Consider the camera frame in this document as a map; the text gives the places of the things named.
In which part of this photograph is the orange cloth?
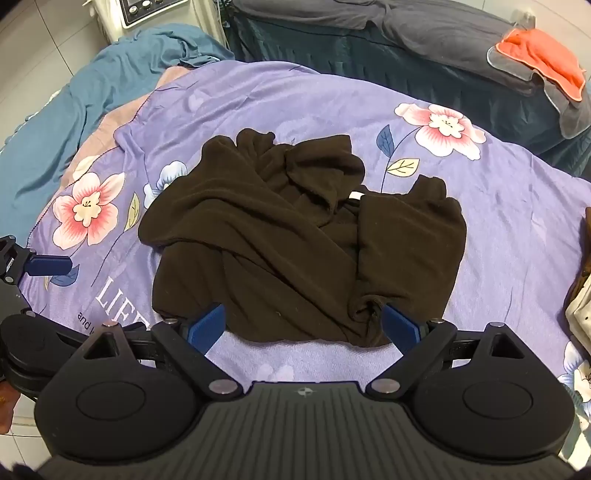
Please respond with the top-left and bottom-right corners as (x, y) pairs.
(496, 28), (586, 101)

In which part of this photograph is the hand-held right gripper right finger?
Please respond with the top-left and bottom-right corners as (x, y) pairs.
(366, 303), (528, 400)

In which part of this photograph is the dark brown garment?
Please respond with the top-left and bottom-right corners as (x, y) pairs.
(137, 128), (467, 348)

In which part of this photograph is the blue quilt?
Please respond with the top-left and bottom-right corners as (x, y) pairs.
(0, 23), (236, 204)

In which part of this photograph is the cream cloth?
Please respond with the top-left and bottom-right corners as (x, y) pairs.
(566, 277), (591, 342)

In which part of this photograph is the dark teal bed cover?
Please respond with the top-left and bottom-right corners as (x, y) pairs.
(224, 9), (591, 176)

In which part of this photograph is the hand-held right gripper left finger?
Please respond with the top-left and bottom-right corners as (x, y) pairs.
(82, 303), (244, 400)

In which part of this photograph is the white appliance with control panel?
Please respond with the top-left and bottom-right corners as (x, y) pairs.
(95, 0), (241, 47)

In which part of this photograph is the purple floral blanket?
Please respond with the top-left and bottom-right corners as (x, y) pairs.
(25, 60), (591, 430)

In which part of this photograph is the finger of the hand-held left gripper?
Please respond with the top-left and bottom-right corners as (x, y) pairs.
(0, 234), (74, 286)

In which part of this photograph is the grey quilt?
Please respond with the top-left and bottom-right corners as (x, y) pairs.
(233, 0), (550, 97)

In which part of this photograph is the grey towel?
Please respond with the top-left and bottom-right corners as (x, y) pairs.
(487, 44), (589, 139)

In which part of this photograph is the brown cloth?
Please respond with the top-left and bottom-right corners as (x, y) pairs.
(573, 219), (591, 301)

